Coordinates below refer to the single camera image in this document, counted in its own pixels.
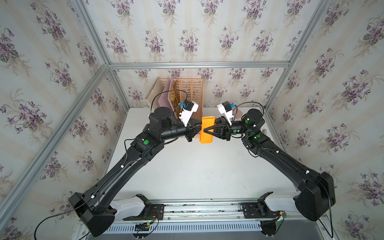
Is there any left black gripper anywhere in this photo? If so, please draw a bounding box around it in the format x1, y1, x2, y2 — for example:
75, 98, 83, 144
158, 117, 208, 143

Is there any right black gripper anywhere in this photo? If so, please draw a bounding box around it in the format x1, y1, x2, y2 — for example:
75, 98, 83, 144
203, 117, 252, 144

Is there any orange square paper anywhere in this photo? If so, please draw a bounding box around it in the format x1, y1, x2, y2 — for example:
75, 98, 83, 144
199, 115, 216, 144

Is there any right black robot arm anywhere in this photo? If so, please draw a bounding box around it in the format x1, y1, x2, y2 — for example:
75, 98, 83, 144
202, 109, 336, 222

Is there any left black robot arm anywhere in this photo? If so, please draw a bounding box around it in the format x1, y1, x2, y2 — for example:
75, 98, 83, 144
69, 107, 202, 237

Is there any peach desk organizer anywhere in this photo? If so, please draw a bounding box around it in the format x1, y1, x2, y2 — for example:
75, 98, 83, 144
174, 79, 204, 120

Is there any yellow patterned book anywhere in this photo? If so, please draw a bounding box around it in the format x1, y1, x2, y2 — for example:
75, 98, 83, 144
169, 82, 180, 111

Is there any pink board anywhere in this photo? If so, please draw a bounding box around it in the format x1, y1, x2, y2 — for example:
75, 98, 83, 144
158, 77, 175, 111

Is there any beige board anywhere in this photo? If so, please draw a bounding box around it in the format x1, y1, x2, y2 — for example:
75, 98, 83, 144
145, 81, 164, 109

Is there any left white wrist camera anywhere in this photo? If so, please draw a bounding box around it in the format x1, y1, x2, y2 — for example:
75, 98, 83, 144
179, 99, 199, 127

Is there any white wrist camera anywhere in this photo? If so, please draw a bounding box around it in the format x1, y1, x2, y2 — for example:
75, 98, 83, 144
217, 101, 236, 126
179, 99, 199, 127

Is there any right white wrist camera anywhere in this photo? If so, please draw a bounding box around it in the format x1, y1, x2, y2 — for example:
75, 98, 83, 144
217, 101, 236, 126

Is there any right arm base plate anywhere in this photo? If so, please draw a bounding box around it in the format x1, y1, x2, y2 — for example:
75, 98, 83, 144
240, 202, 281, 219

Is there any aluminium mounting rail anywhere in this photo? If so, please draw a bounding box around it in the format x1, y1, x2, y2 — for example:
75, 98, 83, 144
107, 194, 307, 222

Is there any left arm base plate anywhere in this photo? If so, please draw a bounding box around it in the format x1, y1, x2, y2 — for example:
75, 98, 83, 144
123, 204, 165, 221

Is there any white perforated cable tray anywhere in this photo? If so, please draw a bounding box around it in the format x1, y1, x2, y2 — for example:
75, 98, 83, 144
105, 221, 262, 235

